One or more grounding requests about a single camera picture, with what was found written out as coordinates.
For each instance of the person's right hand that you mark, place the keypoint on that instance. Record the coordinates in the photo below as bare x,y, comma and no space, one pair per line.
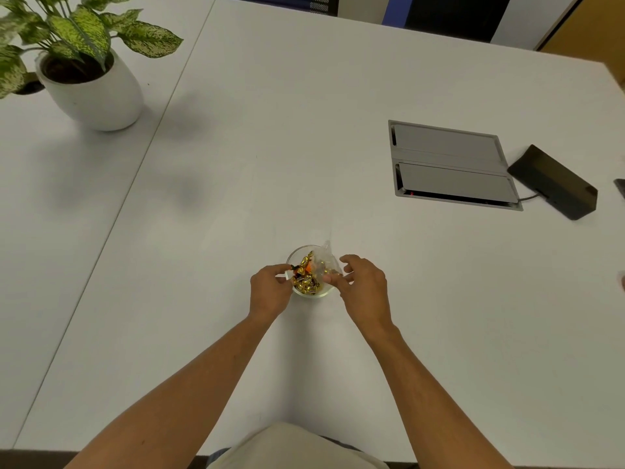
366,297

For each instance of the person's left hand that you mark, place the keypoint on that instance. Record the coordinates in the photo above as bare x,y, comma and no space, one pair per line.
268,295

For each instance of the pile of candy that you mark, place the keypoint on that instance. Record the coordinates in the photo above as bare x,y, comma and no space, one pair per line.
306,283

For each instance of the clear glass bowl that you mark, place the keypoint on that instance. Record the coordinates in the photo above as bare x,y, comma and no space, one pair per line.
298,253

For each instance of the clear plastic bag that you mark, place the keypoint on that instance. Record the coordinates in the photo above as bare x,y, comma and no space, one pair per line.
326,261

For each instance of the person's right forearm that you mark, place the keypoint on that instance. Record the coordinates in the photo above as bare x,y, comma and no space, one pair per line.
434,405

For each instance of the person's left forearm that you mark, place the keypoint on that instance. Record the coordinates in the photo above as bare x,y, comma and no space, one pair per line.
185,395

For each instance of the person's beige shirt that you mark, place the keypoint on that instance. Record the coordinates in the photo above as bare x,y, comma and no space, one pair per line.
293,449

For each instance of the white table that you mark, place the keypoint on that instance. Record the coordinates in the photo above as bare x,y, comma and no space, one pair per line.
317,141
49,239

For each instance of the black rectangular box device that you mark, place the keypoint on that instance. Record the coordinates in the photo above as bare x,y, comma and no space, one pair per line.
554,183

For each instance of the white plant pot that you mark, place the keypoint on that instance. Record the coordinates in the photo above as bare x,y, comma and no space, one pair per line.
97,100

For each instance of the dark flat phone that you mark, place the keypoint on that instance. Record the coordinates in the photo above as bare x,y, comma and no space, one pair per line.
621,187

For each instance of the dark mesh office chair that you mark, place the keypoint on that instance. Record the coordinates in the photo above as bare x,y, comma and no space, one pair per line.
293,2

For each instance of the black office chair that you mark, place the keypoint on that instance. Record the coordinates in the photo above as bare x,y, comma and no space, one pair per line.
454,14

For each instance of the small dark round dish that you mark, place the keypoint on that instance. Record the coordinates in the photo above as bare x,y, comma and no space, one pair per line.
28,87

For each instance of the green speckled leafy plant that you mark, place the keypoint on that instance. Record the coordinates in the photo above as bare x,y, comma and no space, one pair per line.
88,29

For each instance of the light wooden cabinet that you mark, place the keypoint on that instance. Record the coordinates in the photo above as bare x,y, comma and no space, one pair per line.
591,29

